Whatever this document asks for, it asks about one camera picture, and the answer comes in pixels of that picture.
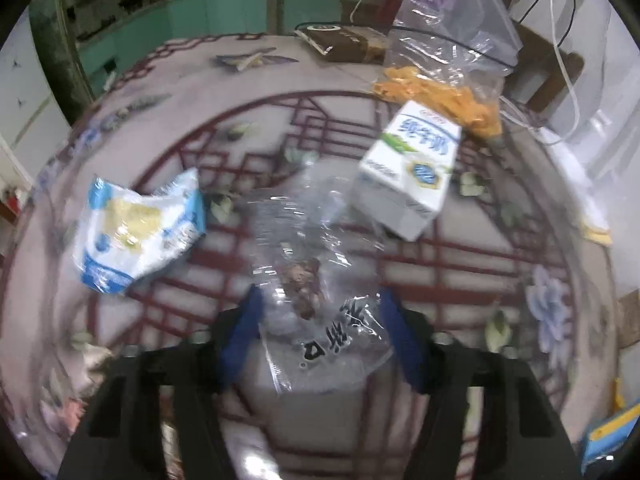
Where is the blue and white snack wrapper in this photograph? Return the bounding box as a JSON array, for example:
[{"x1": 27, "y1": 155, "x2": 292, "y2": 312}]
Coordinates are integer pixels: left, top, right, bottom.
[{"x1": 72, "y1": 167, "x2": 209, "y2": 297}]

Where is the white cable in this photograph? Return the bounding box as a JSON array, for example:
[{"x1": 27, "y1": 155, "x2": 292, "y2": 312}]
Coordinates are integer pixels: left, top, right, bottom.
[{"x1": 500, "y1": 0, "x2": 584, "y2": 147}]

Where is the yellow notepad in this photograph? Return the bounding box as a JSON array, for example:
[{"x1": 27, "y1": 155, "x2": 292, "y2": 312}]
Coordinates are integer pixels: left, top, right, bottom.
[{"x1": 581, "y1": 214, "x2": 614, "y2": 247}]

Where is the dark wooden chair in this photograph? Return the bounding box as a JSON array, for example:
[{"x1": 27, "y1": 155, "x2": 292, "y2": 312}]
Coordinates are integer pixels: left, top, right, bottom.
[{"x1": 509, "y1": 24, "x2": 586, "y2": 114}]

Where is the white milk carton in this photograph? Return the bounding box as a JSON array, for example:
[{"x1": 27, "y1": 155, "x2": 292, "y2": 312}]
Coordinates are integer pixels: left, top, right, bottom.
[{"x1": 350, "y1": 99, "x2": 463, "y2": 242}]

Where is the brown flat box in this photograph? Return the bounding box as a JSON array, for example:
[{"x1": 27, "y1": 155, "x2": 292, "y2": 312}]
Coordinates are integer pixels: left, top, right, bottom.
[{"x1": 294, "y1": 22, "x2": 397, "y2": 64}]

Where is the clear plastic wrapper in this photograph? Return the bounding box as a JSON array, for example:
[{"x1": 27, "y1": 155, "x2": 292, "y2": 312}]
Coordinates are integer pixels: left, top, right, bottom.
[{"x1": 249, "y1": 166, "x2": 397, "y2": 394}]

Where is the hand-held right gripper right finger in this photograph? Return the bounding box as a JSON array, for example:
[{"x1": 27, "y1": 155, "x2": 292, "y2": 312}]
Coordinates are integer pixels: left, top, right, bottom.
[{"x1": 377, "y1": 289, "x2": 584, "y2": 480}]

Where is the clear bag of orange snacks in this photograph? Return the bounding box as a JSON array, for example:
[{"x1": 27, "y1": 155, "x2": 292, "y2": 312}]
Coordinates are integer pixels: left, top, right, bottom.
[{"x1": 372, "y1": 0, "x2": 524, "y2": 142}]

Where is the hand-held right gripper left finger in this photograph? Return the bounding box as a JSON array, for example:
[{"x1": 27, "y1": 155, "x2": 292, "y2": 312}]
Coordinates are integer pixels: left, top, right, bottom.
[{"x1": 57, "y1": 287, "x2": 266, "y2": 480}]

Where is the blue and yellow box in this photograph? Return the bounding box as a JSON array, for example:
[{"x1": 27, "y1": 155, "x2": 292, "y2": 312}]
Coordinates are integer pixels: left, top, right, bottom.
[{"x1": 580, "y1": 399, "x2": 640, "y2": 477}]

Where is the teal kitchen cabinet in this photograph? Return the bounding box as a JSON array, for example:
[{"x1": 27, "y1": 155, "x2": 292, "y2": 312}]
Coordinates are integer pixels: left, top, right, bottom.
[{"x1": 75, "y1": 0, "x2": 282, "y2": 97}]

